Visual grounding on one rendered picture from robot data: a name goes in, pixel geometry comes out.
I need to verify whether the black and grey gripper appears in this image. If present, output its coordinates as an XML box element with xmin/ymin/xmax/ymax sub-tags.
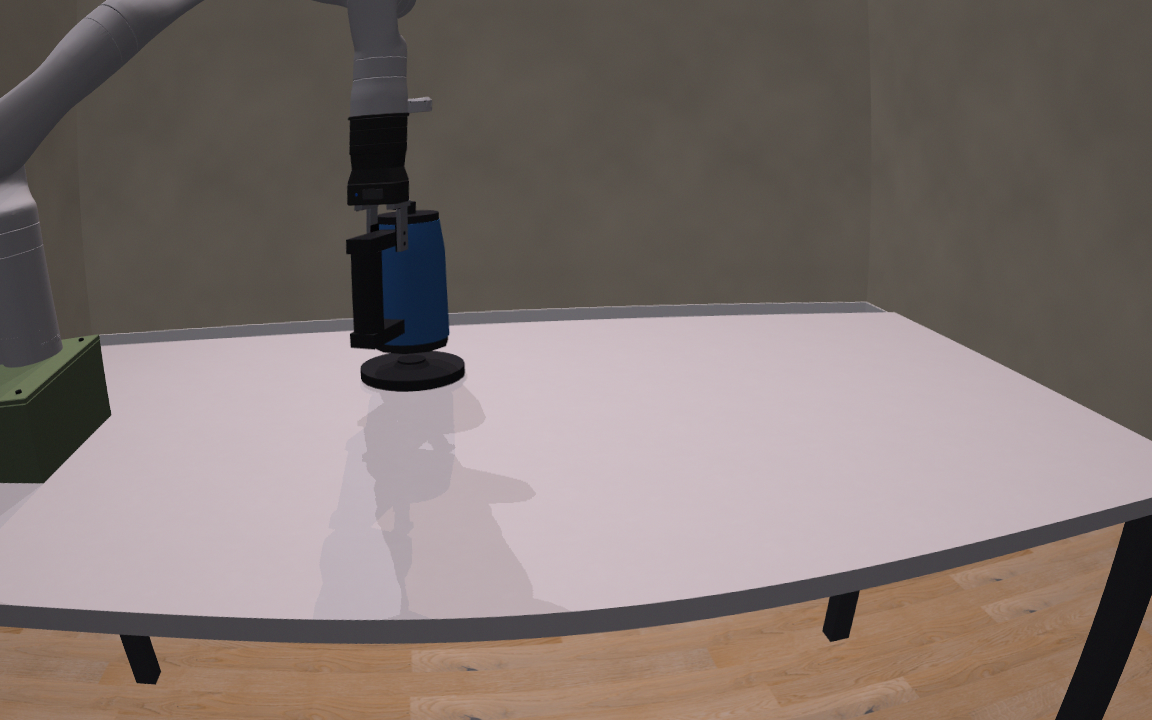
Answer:
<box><xmin>347</xmin><ymin>76</ymin><xmax>432</xmax><ymax>252</ymax></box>

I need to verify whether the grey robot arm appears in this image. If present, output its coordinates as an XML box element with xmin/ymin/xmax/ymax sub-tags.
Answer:
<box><xmin>0</xmin><ymin>0</ymin><xmax>416</xmax><ymax>367</ymax></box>

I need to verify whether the black round disc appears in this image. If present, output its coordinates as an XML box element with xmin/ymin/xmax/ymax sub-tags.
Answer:
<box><xmin>361</xmin><ymin>351</ymin><xmax>465</xmax><ymax>392</ymax></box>

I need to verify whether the blue kettle with black handle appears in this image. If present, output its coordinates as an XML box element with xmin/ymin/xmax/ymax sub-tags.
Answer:
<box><xmin>346</xmin><ymin>200</ymin><xmax>449</xmax><ymax>354</ymax></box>

